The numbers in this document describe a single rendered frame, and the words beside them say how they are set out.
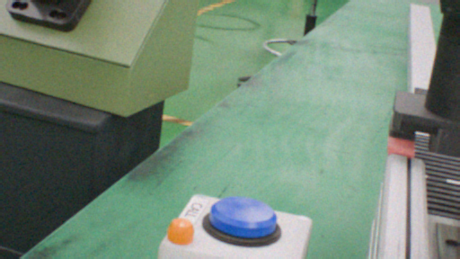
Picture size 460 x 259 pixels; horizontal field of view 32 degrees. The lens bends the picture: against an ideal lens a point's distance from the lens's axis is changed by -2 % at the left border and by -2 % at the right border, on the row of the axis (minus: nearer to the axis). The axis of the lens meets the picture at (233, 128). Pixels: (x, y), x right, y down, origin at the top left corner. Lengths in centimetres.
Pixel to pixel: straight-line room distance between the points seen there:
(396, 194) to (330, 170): 27
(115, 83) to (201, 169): 16
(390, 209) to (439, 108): 14
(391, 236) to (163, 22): 47
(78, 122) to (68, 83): 6
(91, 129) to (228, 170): 16
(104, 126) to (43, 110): 7
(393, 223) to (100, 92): 45
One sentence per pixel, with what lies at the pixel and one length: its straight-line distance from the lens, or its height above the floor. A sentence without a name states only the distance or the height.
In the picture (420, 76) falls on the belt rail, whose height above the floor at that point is 81.
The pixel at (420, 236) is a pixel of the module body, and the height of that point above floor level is 86.
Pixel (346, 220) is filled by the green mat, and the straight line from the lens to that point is 67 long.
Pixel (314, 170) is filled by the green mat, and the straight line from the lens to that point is 77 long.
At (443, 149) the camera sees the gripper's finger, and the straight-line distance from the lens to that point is 61.
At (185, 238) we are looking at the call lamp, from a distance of 46.
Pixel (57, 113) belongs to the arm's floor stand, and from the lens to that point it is 84.
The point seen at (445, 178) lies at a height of 81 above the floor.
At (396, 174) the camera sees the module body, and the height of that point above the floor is 86.
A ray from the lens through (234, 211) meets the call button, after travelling 48.
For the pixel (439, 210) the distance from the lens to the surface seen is 69.
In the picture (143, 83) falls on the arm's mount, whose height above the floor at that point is 81.
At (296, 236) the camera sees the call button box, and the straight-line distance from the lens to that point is 49.
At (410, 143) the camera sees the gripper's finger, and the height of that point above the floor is 86.
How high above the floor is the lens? 105
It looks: 19 degrees down
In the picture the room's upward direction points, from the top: 8 degrees clockwise
